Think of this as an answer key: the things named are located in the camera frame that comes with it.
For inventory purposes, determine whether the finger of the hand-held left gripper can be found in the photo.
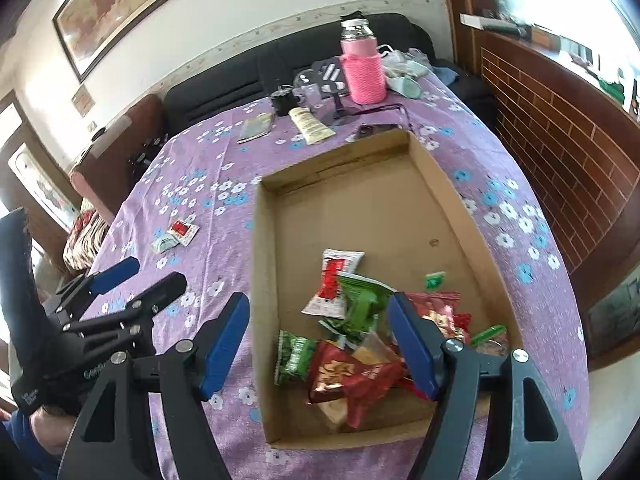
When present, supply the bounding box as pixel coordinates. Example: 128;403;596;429
62;271;188;333
52;256;141;311

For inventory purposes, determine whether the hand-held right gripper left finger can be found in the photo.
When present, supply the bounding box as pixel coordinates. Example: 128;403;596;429
57;291;251;480

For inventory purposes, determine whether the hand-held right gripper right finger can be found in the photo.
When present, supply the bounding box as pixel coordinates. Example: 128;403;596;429
387;291;583;480

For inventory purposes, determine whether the red patterned snack packet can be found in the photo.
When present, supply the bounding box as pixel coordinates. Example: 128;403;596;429
410;291;473;346

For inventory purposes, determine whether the shiny red snack packet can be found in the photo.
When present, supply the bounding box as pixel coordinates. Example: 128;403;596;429
306;340;406;428

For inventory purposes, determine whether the green pea snack packet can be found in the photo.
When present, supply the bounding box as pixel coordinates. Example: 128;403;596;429
274;330;318;386
320;272;396;346

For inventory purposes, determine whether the round cookie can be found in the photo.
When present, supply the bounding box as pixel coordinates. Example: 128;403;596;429
470;325;511;356

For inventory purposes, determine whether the shallow cardboard box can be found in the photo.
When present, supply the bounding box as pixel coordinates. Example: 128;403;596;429
251;128;523;450

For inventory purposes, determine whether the person's left forearm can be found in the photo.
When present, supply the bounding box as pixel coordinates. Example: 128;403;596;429
30;405;83;456

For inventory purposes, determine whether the patterned folded blanket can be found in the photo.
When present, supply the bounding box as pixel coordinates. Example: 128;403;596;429
64;210;108;271

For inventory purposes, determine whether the long white red snack packet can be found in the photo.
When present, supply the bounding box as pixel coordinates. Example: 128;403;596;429
167;219;200;247

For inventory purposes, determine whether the white and red snack packet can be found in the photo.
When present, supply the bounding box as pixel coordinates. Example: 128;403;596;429
301;249;365;320

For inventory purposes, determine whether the person's blue clothing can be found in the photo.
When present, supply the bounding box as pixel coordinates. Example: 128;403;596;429
0;410;61;480

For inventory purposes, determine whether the purple floral tablecloth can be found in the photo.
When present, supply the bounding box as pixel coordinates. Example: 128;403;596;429
87;72;591;480

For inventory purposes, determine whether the wooden framed poster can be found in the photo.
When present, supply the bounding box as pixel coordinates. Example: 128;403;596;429
7;142;81;231

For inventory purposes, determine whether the dark metal tool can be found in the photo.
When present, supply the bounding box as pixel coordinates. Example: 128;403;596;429
129;132;168;168

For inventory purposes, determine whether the white cloth strip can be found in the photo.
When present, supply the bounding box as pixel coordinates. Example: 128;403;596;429
92;115;136;158

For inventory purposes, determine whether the brown armchair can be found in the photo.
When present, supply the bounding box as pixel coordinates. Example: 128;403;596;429
70;94;168;226

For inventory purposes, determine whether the grey booklet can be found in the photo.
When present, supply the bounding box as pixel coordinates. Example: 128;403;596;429
236;112;276;145

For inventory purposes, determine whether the bamboo picture panel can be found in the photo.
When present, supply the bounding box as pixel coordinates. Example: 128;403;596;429
587;265;640;356

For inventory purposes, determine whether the black smartphone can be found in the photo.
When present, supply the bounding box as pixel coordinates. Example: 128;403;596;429
357;124;401;141

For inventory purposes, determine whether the black sofa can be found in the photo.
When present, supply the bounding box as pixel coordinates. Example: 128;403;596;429
162;12;493;133

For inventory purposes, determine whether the cream tube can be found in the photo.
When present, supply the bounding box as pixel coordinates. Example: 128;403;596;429
289;107;337;145

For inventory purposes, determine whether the black cup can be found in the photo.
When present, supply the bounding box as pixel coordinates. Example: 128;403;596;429
270;87;300;116

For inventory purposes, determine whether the clear plastic cup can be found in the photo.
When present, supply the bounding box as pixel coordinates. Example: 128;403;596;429
300;85;326;111

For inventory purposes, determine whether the pale green cloth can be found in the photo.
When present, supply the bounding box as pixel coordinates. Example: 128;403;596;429
380;45;436;98

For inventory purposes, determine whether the blue cloth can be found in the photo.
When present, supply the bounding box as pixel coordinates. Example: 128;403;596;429
432;60;463;86

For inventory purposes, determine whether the bottle in pink knit sleeve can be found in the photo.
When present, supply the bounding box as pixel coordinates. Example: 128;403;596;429
340;17;387;106

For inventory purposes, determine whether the black slotted stand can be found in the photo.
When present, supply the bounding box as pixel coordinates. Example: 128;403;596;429
294;57;362;128

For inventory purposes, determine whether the wooden window sill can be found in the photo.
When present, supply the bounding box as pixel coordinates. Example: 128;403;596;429
460;10;640;126

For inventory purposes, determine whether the white long box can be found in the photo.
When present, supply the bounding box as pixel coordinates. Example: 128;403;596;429
460;12;531;37

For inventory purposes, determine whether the small wall plaque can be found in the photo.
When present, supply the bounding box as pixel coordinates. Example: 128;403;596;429
72;85;96;116

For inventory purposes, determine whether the framed wall painting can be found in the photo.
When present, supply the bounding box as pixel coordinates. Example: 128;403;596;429
52;0;241;82

